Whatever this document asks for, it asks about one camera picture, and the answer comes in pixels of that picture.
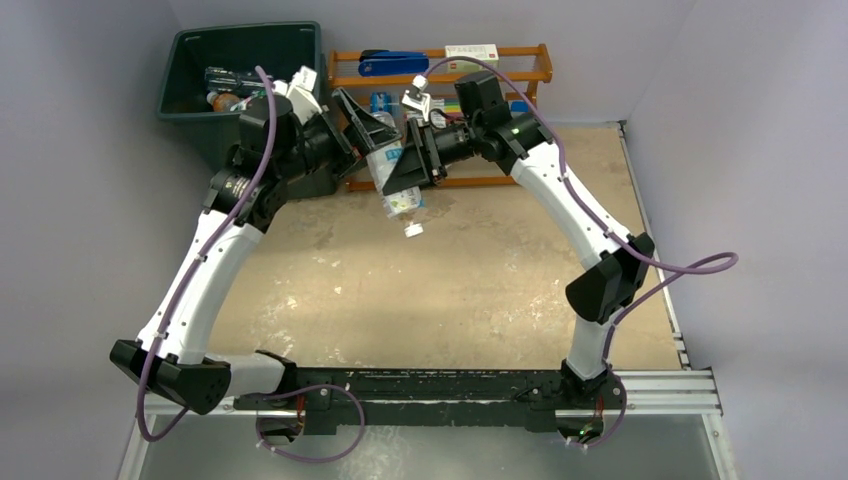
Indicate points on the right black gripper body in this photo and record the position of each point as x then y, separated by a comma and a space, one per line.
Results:
432, 153

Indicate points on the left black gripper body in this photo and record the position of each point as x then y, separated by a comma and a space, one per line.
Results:
322, 147

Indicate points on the orange drink bottle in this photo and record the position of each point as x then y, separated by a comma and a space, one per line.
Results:
223, 101

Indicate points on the green white label bottle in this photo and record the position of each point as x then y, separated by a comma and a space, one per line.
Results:
251, 101

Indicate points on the clear bottle white cap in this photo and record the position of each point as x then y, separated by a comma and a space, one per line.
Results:
227, 81

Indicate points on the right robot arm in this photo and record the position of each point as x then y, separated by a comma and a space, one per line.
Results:
526, 150

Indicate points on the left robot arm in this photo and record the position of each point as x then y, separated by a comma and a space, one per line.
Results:
281, 140

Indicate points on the dark green trash bin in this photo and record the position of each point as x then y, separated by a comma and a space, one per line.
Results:
281, 48

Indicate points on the blue white tape dispenser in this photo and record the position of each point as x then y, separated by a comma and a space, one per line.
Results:
383, 106

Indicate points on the blue stapler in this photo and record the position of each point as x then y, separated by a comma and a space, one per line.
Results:
382, 62

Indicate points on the white green box top shelf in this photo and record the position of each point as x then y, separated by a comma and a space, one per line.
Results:
486, 53

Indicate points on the orange wooden shelf rack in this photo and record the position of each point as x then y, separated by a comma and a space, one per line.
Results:
527, 66

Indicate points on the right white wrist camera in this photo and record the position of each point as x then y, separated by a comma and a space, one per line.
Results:
415, 98

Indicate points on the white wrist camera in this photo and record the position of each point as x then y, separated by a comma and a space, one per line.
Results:
415, 98
300, 91

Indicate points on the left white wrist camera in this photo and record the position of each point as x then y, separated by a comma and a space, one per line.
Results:
300, 91

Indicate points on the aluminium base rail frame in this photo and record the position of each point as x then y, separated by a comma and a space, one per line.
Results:
585, 413

